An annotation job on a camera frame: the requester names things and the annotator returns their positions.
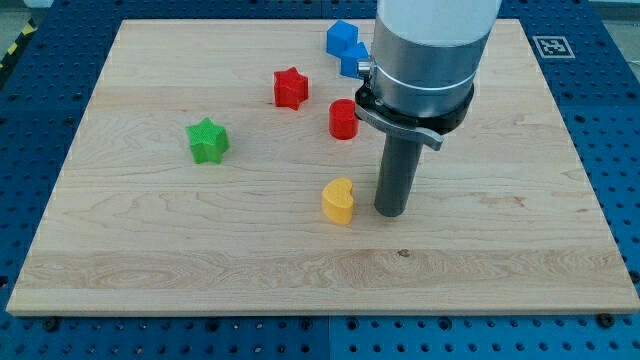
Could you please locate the blue block behind arm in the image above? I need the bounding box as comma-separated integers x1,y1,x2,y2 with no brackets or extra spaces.
339,42,369,79

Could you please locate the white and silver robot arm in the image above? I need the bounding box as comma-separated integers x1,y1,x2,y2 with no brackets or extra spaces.
355,0,501,150

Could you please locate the yellow heart block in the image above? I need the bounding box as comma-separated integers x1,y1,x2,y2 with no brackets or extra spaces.
321,177,355,225

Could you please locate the red cylinder block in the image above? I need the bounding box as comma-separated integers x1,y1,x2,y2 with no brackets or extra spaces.
329,99,359,140

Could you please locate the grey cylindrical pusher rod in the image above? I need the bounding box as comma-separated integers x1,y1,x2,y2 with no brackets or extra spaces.
374,135,423,217

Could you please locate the red star block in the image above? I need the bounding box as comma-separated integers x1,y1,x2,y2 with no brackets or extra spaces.
273,67,309,110

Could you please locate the light wooden board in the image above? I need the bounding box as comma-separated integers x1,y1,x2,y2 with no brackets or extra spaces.
7,20,639,316

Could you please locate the green star block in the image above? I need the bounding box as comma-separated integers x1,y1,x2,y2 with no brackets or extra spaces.
186,118,230,164

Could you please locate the blue cube block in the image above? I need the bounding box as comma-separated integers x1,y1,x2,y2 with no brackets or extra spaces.
326,20,359,57

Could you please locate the black and white fiducial tag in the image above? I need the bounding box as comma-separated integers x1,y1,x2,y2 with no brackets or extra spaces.
533,35,575,59

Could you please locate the black yellow hazard tape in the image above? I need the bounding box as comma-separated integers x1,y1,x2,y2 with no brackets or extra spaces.
1,18,38,71

